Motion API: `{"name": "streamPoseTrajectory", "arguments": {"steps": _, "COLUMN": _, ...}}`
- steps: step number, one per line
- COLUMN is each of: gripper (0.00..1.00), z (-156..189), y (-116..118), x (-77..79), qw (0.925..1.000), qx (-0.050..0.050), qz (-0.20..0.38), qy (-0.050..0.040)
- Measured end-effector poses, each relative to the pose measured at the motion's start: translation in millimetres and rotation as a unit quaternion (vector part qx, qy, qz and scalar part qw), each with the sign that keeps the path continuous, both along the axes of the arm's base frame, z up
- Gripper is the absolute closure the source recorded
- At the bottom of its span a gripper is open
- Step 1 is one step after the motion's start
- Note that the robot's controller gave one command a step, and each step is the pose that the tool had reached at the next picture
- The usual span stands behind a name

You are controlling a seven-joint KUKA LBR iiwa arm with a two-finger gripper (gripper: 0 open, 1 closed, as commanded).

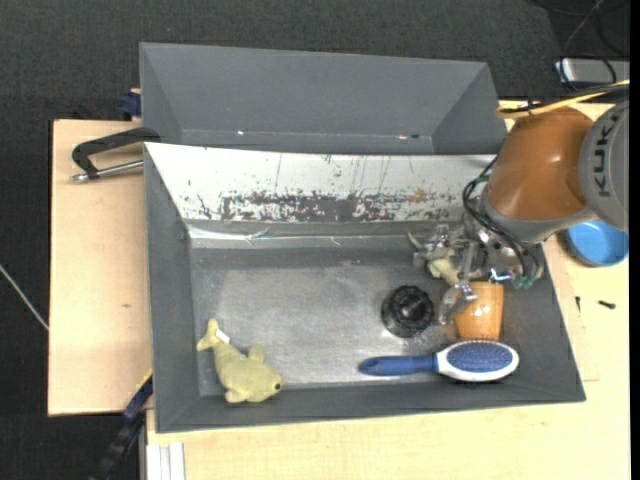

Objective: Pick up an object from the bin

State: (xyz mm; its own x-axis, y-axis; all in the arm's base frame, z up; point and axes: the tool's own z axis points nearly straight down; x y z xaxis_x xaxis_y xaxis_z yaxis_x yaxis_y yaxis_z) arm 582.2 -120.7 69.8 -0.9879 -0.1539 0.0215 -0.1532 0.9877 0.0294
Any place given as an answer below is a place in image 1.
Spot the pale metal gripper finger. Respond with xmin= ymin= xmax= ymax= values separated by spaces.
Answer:
xmin=412 ymin=224 xmax=467 ymax=270
xmin=438 ymin=280 xmax=479 ymax=326

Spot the pale yellow toy animal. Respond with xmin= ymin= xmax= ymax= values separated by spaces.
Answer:
xmin=407 ymin=231 xmax=461 ymax=286

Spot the orange cup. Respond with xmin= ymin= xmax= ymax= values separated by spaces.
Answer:
xmin=452 ymin=280 xmax=505 ymax=343

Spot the blue and white hairbrush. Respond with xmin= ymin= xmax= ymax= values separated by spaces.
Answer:
xmin=358 ymin=339 xmax=521 ymax=383

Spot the blue bowl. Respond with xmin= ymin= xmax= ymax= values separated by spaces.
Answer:
xmin=564 ymin=220 xmax=630 ymax=268

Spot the grey metal bin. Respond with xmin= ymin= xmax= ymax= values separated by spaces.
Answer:
xmin=138 ymin=41 xmax=587 ymax=434

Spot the yellow plush toy whale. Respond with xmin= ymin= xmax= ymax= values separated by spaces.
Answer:
xmin=195 ymin=317 xmax=284 ymax=404

